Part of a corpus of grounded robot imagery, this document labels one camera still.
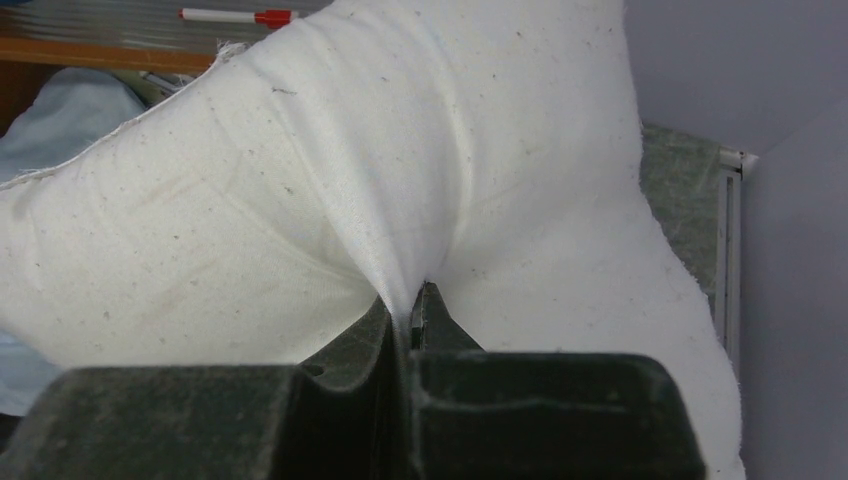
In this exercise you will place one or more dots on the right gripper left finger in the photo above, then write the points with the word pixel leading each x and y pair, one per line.
pixel 323 418

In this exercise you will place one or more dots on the aluminium table edge rail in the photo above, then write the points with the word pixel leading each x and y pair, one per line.
pixel 727 301

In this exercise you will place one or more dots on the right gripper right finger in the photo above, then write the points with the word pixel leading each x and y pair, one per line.
pixel 496 415

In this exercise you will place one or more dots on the red capped white marker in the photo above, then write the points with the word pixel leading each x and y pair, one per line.
pixel 272 19

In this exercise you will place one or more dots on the wooden shelf rack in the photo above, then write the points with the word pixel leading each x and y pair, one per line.
pixel 130 35

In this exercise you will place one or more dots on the white pillow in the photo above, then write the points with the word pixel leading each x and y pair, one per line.
pixel 490 147

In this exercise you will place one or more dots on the light blue pillowcase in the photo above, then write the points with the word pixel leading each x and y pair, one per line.
pixel 74 108

